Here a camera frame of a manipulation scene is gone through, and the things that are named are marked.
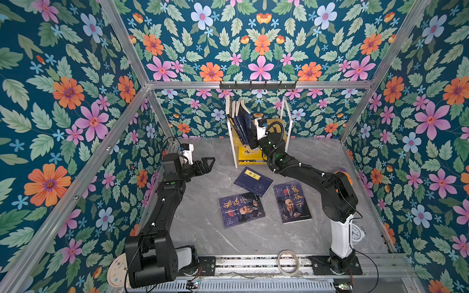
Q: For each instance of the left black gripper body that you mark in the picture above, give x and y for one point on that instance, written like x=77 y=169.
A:
x=187 y=171

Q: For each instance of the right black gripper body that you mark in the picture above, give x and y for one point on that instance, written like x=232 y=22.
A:
x=264 y=146

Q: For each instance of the yellow cartoon cover book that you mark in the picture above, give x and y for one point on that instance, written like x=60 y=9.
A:
x=248 y=156

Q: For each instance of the navy book yellow label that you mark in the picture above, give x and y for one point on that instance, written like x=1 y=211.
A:
x=236 y=121

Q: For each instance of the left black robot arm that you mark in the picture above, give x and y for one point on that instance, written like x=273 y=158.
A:
x=151 y=256

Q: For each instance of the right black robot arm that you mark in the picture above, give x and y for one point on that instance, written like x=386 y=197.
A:
x=338 y=199

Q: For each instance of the dark old man cover book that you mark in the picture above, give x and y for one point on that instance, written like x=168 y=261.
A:
x=291 y=202

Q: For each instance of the dark book leaning on shelf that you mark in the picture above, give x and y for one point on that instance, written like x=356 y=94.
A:
x=228 y=104

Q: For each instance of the orange shark plush toy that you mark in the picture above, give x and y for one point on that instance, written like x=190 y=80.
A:
x=345 y=173

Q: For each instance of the clear tape roll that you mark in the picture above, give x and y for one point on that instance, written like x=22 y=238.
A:
x=288 y=263

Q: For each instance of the white alarm clock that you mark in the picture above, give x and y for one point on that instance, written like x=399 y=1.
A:
x=357 y=233

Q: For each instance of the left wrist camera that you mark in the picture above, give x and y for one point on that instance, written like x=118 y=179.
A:
x=186 y=152

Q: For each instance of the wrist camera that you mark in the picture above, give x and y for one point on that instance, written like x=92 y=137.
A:
x=260 y=127
x=186 y=152

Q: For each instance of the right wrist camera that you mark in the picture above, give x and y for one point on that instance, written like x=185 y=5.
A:
x=260 y=127

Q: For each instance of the black hook rail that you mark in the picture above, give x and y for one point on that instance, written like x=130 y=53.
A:
x=258 y=85

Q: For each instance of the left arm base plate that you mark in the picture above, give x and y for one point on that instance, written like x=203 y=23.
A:
x=207 y=266

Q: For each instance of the beige round wall clock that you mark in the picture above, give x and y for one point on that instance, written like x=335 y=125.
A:
x=117 y=273

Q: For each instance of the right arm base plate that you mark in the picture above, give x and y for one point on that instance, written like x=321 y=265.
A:
x=327 y=265

